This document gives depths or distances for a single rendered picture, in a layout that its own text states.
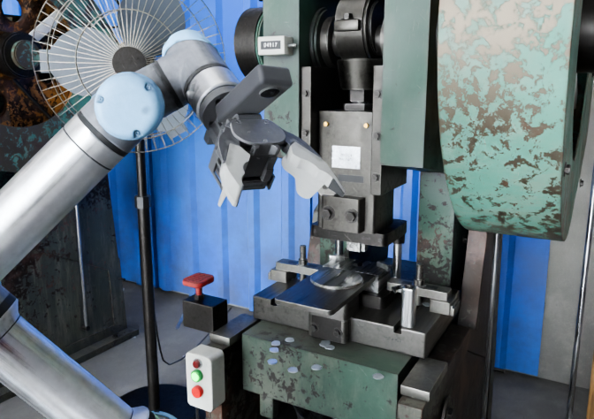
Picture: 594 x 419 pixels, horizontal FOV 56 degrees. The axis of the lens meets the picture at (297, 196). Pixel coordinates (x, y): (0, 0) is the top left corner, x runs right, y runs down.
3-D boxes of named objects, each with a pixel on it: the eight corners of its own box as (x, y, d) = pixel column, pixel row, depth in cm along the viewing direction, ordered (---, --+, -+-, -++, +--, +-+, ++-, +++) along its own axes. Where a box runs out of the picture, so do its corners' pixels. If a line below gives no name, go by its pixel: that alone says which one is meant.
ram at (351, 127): (367, 239, 124) (370, 105, 119) (308, 230, 132) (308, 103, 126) (393, 222, 139) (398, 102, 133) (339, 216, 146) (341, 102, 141)
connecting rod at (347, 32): (368, 144, 123) (372, -20, 116) (318, 141, 129) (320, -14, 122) (399, 136, 141) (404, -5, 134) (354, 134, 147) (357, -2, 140)
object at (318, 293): (330, 369, 115) (331, 308, 112) (272, 354, 121) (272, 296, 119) (375, 325, 136) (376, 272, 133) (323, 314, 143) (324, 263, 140)
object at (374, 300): (384, 310, 131) (384, 298, 131) (308, 294, 141) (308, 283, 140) (405, 289, 145) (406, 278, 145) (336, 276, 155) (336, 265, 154)
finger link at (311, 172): (337, 210, 73) (277, 175, 74) (355, 177, 69) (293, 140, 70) (329, 222, 70) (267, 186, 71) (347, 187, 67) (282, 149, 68)
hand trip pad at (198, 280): (200, 313, 135) (199, 283, 133) (180, 308, 138) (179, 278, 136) (217, 303, 141) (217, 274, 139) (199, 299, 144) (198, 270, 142)
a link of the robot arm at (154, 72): (79, 97, 71) (155, 57, 72) (90, 95, 82) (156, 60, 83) (112, 150, 73) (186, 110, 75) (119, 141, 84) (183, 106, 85)
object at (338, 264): (377, 293, 134) (378, 275, 133) (323, 282, 141) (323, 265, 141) (391, 281, 142) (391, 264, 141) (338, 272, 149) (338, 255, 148)
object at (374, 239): (385, 257, 129) (385, 234, 128) (309, 246, 138) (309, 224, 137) (407, 240, 143) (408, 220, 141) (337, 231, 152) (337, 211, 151)
